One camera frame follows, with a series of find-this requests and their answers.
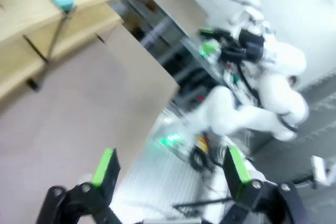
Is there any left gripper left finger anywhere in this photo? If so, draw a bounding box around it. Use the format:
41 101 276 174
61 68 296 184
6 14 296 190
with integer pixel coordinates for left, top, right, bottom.
36 147 124 224

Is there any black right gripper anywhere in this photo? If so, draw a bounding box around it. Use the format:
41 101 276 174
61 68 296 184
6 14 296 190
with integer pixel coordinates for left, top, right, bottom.
198 26 265 63

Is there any black coiled cable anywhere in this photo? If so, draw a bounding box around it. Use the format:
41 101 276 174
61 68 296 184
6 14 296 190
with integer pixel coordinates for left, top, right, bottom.
188 144 211 174

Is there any white power strip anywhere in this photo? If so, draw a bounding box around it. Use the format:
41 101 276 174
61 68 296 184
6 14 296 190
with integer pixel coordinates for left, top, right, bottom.
310 155 336 186

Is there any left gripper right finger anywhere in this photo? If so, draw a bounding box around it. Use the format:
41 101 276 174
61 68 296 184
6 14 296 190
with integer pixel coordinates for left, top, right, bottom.
220 146 308 224

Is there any thin black cable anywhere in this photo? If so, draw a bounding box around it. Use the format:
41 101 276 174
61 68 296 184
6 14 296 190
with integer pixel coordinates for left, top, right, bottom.
172 198 234 209

